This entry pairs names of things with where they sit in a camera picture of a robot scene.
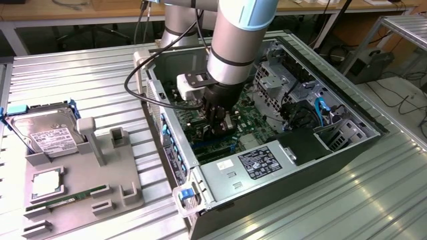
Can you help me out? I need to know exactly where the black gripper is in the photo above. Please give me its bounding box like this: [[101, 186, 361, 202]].
[[199, 83, 247, 137]]

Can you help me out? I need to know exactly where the green motherboard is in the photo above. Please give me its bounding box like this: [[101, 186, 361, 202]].
[[165, 82, 280, 162]]

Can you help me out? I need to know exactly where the metal disk bay cage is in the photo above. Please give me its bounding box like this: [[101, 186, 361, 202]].
[[251, 44, 317, 118]]

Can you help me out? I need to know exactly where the silver chipset heatsink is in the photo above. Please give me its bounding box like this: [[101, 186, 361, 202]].
[[237, 133, 264, 148]]

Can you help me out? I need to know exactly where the silver power supply unit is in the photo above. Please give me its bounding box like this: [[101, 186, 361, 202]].
[[199, 139, 299, 204]]

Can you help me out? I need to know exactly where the blue case latch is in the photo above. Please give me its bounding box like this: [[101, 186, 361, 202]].
[[177, 188, 195, 201]]

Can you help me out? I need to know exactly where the grey printed parts rack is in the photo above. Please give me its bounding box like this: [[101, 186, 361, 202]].
[[21, 117, 145, 240]]

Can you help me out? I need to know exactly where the black and silver PC case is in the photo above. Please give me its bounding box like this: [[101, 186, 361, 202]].
[[132, 34, 391, 240]]

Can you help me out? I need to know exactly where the hard disk in blue carrier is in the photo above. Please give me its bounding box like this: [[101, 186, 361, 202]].
[[0, 99, 85, 159]]

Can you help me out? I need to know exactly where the wooden desk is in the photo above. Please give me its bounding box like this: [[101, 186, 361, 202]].
[[0, 0, 427, 55]]

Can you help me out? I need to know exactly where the metal slat side table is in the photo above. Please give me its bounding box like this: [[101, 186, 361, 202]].
[[351, 15, 427, 83]]

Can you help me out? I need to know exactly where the green RAM stick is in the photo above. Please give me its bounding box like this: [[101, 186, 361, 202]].
[[25, 184, 109, 212]]

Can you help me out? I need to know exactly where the CPU with silver lid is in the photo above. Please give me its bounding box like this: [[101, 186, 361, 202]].
[[31, 171, 64, 199]]

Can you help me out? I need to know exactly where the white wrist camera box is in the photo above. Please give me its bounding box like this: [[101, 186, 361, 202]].
[[175, 71, 215, 101]]

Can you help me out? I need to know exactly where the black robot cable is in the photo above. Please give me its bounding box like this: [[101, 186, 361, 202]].
[[124, 2, 208, 111]]

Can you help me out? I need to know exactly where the blue SATA wire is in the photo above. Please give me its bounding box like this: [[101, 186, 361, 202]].
[[312, 96, 331, 130]]

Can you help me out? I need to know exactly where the black box with handle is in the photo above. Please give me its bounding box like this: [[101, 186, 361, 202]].
[[345, 49, 398, 85]]

